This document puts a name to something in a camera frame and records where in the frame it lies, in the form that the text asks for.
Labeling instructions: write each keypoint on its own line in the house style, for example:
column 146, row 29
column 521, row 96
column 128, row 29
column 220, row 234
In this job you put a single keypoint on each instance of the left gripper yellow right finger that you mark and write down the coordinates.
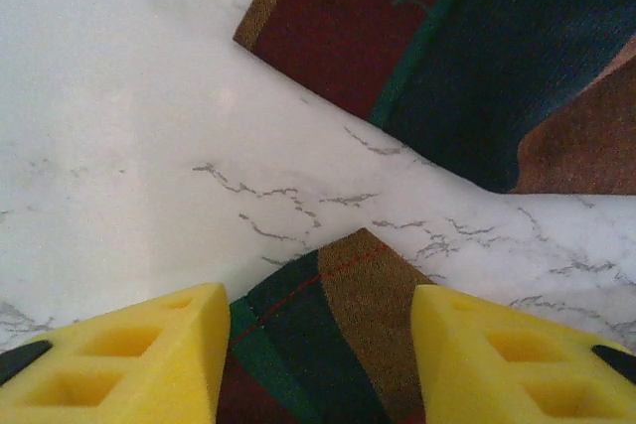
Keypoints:
column 497, row 369

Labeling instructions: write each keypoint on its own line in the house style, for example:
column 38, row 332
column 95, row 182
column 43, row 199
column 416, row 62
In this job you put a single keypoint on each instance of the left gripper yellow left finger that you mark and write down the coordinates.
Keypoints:
column 149, row 369

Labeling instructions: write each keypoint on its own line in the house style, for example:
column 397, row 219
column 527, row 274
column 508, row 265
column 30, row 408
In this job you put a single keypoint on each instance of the multicolour plaid long sleeve shirt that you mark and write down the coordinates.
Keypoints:
column 447, row 71

